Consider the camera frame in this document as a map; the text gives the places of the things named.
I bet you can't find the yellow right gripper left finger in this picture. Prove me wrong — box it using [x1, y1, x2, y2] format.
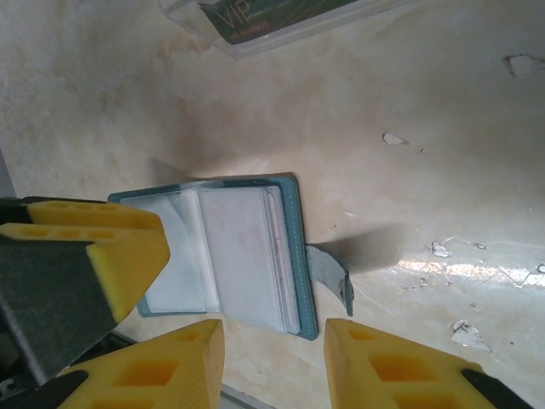
[42, 319, 226, 409]

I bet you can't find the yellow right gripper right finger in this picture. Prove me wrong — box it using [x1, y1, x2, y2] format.
[324, 318, 545, 409]

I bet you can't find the white card with pink print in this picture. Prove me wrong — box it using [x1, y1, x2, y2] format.
[198, 187, 299, 334]

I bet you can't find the teal leather card holder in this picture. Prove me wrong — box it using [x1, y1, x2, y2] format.
[106, 171, 355, 342]

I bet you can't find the dark green VIP card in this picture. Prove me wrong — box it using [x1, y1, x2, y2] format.
[198, 0, 387, 44]

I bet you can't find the clear acrylic card stand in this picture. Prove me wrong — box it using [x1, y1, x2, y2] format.
[157, 0, 423, 60]

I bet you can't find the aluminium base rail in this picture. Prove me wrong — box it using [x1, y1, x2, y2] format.
[219, 382, 278, 409]

